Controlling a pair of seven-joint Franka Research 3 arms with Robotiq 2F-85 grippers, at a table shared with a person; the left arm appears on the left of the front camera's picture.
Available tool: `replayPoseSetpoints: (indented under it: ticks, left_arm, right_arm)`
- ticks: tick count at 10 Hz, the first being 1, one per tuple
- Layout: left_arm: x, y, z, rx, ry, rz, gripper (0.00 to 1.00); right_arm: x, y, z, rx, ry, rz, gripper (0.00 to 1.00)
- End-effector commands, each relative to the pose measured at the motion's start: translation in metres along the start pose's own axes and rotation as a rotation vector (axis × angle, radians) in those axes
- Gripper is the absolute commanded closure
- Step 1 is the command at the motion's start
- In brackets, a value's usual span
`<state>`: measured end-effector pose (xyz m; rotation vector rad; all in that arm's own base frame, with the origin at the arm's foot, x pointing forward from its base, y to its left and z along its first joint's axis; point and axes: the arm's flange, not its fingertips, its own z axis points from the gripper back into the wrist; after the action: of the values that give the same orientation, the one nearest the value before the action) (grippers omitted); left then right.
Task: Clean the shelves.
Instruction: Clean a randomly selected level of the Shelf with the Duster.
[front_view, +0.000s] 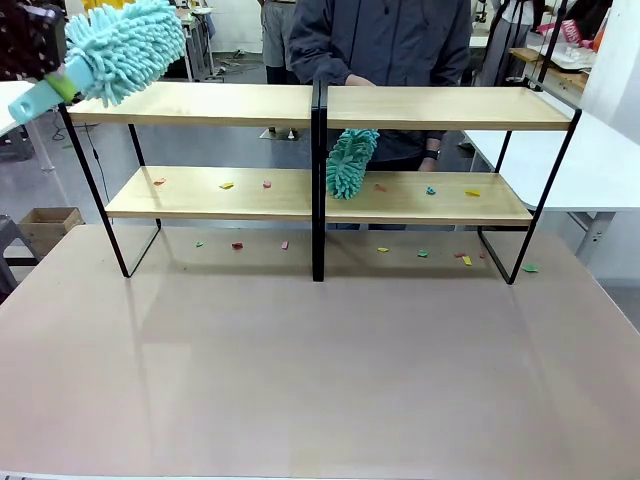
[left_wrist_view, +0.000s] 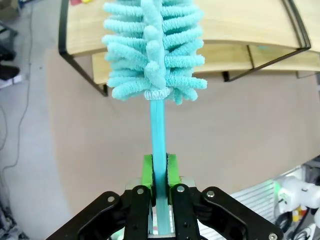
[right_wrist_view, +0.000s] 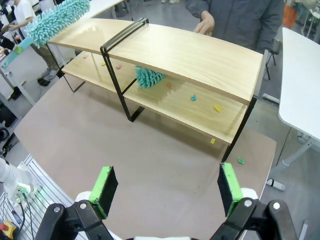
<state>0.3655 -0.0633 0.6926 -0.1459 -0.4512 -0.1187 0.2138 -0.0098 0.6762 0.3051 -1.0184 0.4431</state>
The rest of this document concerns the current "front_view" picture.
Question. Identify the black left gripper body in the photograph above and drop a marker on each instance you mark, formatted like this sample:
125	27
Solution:
27	42

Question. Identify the light teal microfiber duster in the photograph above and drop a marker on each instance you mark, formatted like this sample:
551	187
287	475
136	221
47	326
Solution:
125	45

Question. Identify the dark teal microfiber duster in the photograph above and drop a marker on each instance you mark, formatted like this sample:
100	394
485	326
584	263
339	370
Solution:
347	165

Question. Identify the person's right forearm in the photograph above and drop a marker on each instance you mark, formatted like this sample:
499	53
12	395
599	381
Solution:
320	67

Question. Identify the person's left forearm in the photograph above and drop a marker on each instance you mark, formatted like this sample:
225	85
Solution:
435	140

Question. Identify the person's right hand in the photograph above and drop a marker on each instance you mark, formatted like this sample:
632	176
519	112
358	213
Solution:
359	80

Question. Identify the person's left hand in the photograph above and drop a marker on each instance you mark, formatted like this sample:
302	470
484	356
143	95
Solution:
428	165

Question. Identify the white side table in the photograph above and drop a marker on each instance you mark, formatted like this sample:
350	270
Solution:
15	107

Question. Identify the cardboard box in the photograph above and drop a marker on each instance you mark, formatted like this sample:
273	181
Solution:
50	225

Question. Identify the grey background table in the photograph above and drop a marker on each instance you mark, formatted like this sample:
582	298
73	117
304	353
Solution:
192	30

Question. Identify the dark metal stool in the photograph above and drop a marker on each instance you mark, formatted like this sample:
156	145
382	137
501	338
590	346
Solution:
12	260

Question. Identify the background person grey shorts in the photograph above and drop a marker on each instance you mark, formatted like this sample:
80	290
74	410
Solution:
277	35

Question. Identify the person in dark grey jacket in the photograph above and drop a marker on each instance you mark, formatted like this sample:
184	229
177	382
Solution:
385	40

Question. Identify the black wrist watch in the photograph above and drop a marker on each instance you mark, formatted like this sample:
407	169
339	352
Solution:
431	153

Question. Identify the background person grey trousers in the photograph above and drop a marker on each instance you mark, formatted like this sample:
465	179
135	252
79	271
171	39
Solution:
507	45

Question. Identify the black stand pole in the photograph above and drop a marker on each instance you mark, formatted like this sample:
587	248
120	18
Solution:
550	40

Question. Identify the wooden background table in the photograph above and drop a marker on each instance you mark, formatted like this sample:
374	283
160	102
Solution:
565	70

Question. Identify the pink red sign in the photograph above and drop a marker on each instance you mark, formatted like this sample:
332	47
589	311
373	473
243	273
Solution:
571	31

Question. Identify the large white table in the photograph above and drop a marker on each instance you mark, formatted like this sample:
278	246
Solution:
590	165

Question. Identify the wood shelf unit black frame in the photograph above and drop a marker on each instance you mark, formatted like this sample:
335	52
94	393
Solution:
200	107
450	112

